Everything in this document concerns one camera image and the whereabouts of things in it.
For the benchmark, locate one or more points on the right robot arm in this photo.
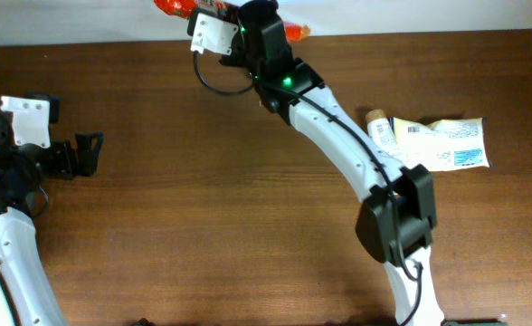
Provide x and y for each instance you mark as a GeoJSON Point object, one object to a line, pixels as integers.
{"type": "Point", "coordinates": [398, 211]}

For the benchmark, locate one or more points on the orange spaghetti packet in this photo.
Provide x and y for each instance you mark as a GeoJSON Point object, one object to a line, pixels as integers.
{"type": "Point", "coordinates": [180, 6]}

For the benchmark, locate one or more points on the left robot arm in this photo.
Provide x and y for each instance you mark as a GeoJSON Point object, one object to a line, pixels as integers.
{"type": "Point", "coordinates": [26, 296]}

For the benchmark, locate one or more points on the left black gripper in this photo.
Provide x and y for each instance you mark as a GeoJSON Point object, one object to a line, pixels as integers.
{"type": "Point", "coordinates": [90, 155]}

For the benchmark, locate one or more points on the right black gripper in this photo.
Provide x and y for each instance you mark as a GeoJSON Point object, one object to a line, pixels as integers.
{"type": "Point", "coordinates": [232, 62]}

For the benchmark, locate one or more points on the white cream tube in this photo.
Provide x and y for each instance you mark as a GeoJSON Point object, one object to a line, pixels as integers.
{"type": "Point", "coordinates": [381, 133]}

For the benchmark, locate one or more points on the pale yellow snack bag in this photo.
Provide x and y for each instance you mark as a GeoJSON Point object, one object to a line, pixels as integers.
{"type": "Point", "coordinates": [444, 145]}

